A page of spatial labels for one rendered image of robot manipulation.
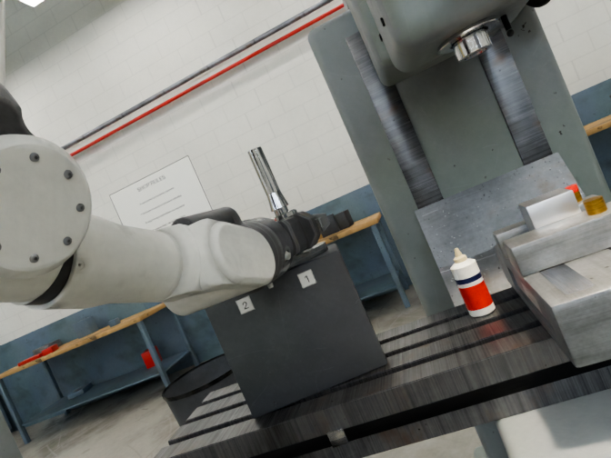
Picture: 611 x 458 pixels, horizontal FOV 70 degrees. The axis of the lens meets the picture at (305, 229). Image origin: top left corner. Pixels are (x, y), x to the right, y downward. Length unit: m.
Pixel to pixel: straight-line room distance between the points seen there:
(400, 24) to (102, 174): 5.61
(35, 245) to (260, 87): 4.96
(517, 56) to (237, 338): 0.81
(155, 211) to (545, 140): 5.02
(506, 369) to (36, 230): 0.52
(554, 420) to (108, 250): 0.51
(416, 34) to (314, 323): 0.41
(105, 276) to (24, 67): 6.54
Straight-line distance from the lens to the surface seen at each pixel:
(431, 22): 0.61
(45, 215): 0.28
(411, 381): 0.62
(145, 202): 5.75
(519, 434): 0.61
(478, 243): 1.00
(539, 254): 0.62
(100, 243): 0.34
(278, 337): 0.67
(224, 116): 5.30
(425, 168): 1.04
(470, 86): 1.07
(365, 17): 0.82
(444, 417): 0.64
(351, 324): 0.67
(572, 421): 0.62
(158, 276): 0.39
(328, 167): 4.93
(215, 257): 0.41
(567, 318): 0.52
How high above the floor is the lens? 1.17
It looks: 2 degrees down
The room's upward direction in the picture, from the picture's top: 24 degrees counter-clockwise
